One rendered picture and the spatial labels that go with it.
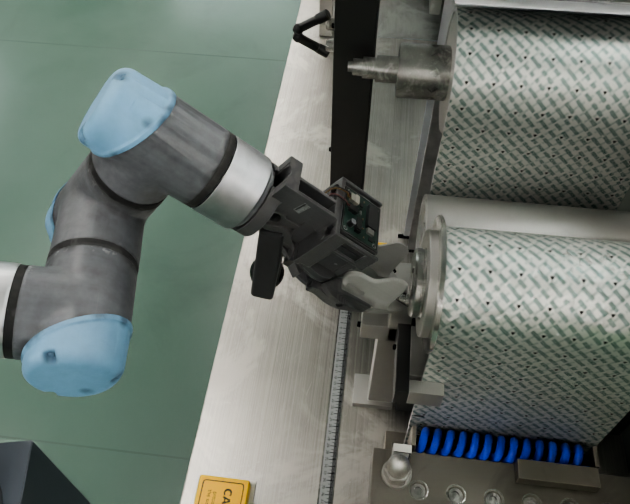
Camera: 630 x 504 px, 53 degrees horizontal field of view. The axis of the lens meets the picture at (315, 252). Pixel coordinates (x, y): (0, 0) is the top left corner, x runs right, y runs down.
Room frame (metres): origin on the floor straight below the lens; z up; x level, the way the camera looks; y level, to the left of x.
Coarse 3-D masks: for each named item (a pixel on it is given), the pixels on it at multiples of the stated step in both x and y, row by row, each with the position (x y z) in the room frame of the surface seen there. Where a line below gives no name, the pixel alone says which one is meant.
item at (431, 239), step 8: (432, 232) 0.42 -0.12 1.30; (424, 240) 0.44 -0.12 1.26; (432, 240) 0.40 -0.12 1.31; (424, 248) 0.43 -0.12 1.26; (432, 248) 0.39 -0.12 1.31; (432, 256) 0.38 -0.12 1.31; (432, 264) 0.37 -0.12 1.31; (432, 272) 0.37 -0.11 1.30; (432, 280) 0.36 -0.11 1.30; (432, 288) 0.35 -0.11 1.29; (432, 296) 0.35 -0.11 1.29; (424, 304) 0.35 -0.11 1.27; (432, 304) 0.34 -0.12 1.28; (424, 312) 0.34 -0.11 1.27; (432, 312) 0.34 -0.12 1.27; (416, 320) 0.37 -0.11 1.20; (424, 320) 0.33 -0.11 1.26; (432, 320) 0.33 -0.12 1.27; (416, 328) 0.36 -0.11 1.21; (424, 328) 0.33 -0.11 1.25; (424, 336) 0.33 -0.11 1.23
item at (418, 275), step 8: (416, 248) 0.42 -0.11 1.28; (416, 256) 0.40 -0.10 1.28; (424, 256) 0.40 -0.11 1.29; (416, 264) 0.39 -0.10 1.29; (424, 264) 0.39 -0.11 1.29; (416, 272) 0.38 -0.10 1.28; (424, 272) 0.38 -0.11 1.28; (416, 280) 0.37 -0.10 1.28; (424, 280) 0.37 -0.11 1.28; (416, 288) 0.36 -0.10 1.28; (424, 288) 0.36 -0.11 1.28; (416, 296) 0.36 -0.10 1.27; (424, 296) 0.36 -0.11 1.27; (416, 304) 0.35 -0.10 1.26; (408, 312) 0.37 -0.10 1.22; (416, 312) 0.35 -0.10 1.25
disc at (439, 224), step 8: (440, 216) 0.43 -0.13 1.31; (440, 224) 0.42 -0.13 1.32; (440, 232) 0.40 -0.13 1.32; (440, 240) 0.39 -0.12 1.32; (440, 248) 0.38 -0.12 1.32; (440, 256) 0.37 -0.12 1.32; (440, 264) 0.36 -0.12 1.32; (440, 272) 0.36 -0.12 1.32; (440, 280) 0.35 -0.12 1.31; (440, 288) 0.34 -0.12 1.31; (440, 296) 0.34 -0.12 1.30; (440, 304) 0.33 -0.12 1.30; (440, 312) 0.33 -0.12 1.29; (432, 328) 0.32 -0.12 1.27; (432, 336) 0.32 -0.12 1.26; (424, 344) 0.34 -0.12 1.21; (432, 344) 0.31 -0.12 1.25
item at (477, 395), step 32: (448, 384) 0.32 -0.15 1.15; (480, 384) 0.32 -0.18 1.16; (512, 384) 0.31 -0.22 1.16; (544, 384) 0.31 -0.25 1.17; (576, 384) 0.31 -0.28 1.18; (608, 384) 0.30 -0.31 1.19; (416, 416) 0.32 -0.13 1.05; (448, 416) 0.32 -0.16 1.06; (480, 416) 0.32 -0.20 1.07; (512, 416) 0.31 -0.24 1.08; (544, 416) 0.31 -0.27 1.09; (576, 416) 0.30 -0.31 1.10; (608, 416) 0.30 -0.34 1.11
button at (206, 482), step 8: (200, 480) 0.29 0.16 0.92; (208, 480) 0.29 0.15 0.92; (216, 480) 0.29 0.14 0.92; (224, 480) 0.29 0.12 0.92; (232, 480) 0.29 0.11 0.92; (240, 480) 0.29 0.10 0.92; (248, 480) 0.29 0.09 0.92; (200, 488) 0.28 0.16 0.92; (208, 488) 0.28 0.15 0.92; (216, 488) 0.28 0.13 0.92; (224, 488) 0.28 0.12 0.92; (232, 488) 0.28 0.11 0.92; (240, 488) 0.28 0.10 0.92; (248, 488) 0.28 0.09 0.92; (200, 496) 0.27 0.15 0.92; (208, 496) 0.27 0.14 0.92; (216, 496) 0.27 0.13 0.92; (224, 496) 0.27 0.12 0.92; (232, 496) 0.27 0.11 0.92; (240, 496) 0.27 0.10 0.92; (248, 496) 0.27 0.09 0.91
